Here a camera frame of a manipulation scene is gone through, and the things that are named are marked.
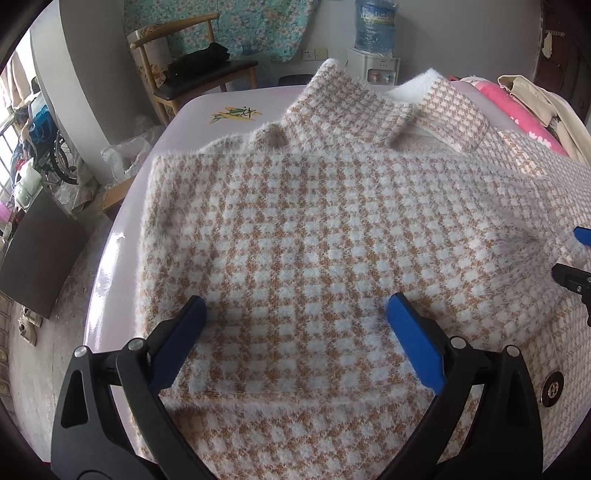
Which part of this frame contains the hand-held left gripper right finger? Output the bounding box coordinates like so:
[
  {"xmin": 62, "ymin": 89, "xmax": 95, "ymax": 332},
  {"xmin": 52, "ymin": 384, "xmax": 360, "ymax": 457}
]
[{"xmin": 379, "ymin": 292, "xmax": 544, "ymax": 480}]

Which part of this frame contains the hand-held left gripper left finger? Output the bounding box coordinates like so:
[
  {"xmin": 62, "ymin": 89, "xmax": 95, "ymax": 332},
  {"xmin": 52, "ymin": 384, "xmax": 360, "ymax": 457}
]
[{"xmin": 51, "ymin": 295, "xmax": 218, "ymax": 480}]

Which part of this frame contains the fuzzy houndstooth knit coat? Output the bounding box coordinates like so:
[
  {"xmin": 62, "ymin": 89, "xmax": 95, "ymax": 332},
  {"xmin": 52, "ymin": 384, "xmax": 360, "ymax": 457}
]
[{"xmin": 131, "ymin": 58, "xmax": 591, "ymax": 480}]

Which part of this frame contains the pink printed blanket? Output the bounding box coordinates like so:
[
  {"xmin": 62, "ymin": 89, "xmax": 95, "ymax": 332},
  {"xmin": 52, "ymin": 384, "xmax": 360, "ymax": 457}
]
[{"xmin": 462, "ymin": 76, "xmax": 571, "ymax": 158}]

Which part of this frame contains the beige garment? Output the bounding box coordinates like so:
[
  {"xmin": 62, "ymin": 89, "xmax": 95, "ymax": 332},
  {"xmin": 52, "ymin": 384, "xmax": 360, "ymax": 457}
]
[{"xmin": 498, "ymin": 75, "xmax": 591, "ymax": 163}]

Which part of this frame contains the pair of beige shoes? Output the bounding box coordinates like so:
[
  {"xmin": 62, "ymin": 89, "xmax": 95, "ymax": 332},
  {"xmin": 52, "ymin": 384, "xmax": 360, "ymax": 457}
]
[{"xmin": 18, "ymin": 308, "xmax": 45, "ymax": 345}]

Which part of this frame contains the low wooden stool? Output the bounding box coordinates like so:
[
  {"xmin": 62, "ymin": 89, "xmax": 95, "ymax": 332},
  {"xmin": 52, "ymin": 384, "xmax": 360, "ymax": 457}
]
[{"xmin": 102, "ymin": 178, "xmax": 137, "ymax": 216}]

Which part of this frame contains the dark flat board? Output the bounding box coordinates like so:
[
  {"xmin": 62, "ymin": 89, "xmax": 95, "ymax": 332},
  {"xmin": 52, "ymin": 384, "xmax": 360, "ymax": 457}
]
[{"xmin": 0, "ymin": 187, "xmax": 85, "ymax": 320}]

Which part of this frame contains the clear plastic bag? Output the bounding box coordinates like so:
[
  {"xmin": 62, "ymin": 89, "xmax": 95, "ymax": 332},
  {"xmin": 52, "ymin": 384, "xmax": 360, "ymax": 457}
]
[{"xmin": 102, "ymin": 124, "xmax": 163, "ymax": 182}]

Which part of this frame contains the brown wooden door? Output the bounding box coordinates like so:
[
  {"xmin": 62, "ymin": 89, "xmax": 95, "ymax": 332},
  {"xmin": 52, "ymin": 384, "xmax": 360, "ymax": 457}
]
[{"xmin": 531, "ymin": 0, "xmax": 591, "ymax": 116}]

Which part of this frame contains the wheelchair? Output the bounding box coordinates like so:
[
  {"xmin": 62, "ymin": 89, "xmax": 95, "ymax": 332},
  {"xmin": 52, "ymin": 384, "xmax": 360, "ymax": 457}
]
[{"xmin": 18, "ymin": 104, "xmax": 82, "ymax": 186}]

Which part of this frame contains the bed with pale pink sheet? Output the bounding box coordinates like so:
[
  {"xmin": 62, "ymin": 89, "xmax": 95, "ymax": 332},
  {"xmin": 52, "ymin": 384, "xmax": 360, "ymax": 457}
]
[{"xmin": 83, "ymin": 76, "xmax": 591, "ymax": 480}]

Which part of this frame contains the wooden chair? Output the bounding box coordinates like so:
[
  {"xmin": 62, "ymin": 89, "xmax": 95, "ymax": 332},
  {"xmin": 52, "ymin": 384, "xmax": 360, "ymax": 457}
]
[{"xmin": 128, "ymin": 13, "xmax": 259, "ymax": 127}]

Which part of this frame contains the white water dispenser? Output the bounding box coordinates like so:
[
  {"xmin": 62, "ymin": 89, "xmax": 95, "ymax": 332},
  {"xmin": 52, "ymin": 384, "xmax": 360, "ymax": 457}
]
[{"xmin": 347, "ymin": 46, "xmax": 402, "ymax": 88}]

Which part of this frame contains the black folded clothing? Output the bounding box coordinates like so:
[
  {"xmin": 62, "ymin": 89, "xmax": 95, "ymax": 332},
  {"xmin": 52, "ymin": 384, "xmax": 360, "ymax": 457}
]
[{"xmin": 166, "ymin": 42, "xmax": 232, "ymax": 77}]

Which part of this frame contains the blue water bottle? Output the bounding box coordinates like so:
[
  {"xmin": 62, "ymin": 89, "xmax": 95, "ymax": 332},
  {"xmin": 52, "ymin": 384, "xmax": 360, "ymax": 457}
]
[{"xmin": 355, "ymin": 0, "xmax": 399, "ymax": 54}]

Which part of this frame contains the teal floral wall cloth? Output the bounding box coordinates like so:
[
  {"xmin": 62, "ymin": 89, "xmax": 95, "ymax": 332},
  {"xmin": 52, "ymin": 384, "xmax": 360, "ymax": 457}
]
[{"xmin": 124, "ymin": 0, "xmax": 324, "ymax": 64}]

